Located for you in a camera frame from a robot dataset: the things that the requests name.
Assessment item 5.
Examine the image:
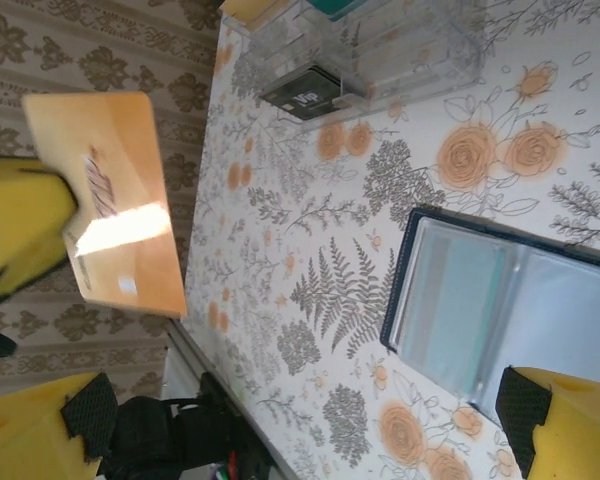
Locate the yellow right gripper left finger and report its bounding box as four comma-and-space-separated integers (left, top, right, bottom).
0, 369, 119, 480

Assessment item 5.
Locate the navy blue card holder wallet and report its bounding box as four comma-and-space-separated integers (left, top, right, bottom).
379, 207, 600, 432

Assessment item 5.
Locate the clear acrylic card stand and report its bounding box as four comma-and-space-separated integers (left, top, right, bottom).
219, 0, 484, 134

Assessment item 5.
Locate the gold plastic card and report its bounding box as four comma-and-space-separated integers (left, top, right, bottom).
21, 91, 189, 320
219, 0, 284, 24

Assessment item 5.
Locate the black VIP card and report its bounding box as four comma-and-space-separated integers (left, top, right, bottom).
258, 67, 350, 122

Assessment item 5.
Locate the teal plastic card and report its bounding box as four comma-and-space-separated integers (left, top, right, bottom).
412, 234, 509, 397
304, 0, 367, 22

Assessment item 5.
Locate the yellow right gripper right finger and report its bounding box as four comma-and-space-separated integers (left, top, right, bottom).
494, 364, 600, 480

